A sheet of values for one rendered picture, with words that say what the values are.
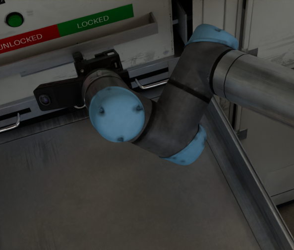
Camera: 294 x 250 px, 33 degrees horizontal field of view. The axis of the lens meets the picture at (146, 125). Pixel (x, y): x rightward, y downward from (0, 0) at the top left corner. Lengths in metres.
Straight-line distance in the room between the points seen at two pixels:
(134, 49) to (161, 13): 0.11
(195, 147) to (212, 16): 0.39
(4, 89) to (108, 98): 0.47
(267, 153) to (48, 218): 0.78
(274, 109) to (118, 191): 0.47
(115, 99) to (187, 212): 0.39
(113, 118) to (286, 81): 0.24
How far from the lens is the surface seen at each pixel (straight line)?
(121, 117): 0.70
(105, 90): 0.72
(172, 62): 1.17
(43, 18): 1.01
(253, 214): 1.01
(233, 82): 0.71
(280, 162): 1.66
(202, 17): 1.08
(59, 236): 1.02
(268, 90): 0.68
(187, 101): 0.75
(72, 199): 1.06
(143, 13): 1.06
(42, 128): 1.18
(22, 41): 1.04
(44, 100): 0.90
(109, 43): 1.04
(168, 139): 0.75
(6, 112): 1.16
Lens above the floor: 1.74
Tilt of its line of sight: 52 degrees down
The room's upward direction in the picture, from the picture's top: 8 degrees counter-clockwise
